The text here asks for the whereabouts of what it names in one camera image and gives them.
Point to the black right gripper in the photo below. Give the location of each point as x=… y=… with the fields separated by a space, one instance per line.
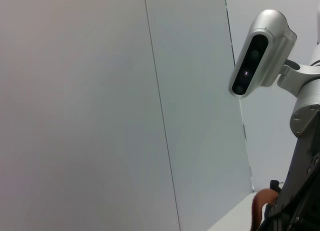
x=305 y=166

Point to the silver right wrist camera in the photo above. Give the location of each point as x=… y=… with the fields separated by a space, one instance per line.
x=260 y=53

